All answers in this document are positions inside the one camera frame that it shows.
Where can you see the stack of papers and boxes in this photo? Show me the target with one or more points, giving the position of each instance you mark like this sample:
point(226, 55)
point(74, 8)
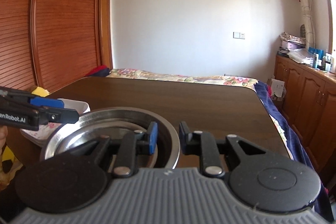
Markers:
point(292, 43)

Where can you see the wooden side cabinet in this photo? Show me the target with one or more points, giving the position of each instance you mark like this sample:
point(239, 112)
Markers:
point(309, 107)

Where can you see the white square plate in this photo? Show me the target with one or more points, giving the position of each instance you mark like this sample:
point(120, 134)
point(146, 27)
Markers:
point(40, 137)

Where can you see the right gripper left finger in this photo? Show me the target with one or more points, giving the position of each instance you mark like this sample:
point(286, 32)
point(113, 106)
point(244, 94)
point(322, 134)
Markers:
point(119, 156)

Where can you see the wooden slatted wardrobe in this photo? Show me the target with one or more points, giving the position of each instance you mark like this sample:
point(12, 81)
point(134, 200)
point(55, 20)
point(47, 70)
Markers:
point(52, 43)

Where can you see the large steel bowl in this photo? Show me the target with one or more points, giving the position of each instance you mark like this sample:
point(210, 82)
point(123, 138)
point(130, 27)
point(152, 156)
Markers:
point(115, 122)

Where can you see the clear plastic bags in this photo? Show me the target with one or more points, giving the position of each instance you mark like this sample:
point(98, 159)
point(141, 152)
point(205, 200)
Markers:
point(301, 56)

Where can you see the person's left hand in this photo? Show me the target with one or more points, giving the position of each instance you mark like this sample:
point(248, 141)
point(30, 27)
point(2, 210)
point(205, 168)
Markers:
point(3, 136)

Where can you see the white paper bag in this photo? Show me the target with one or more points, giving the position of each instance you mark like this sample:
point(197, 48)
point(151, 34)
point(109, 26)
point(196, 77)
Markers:
point(276, 87)

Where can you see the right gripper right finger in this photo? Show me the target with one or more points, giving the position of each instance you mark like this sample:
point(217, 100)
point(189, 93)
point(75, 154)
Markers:
point(204, 145)

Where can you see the red and navy bedding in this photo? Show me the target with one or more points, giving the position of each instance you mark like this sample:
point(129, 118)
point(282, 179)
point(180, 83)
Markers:
point(100, 71)

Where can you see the white wall switch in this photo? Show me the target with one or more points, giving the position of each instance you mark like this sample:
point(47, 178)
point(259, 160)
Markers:
point(238, 35)

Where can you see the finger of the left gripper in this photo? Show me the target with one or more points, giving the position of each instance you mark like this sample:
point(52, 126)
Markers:
point(57, 115)
point(39, 99)

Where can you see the toiletry bottles group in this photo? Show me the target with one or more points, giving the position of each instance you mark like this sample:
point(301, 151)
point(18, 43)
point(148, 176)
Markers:
point(322, 60)

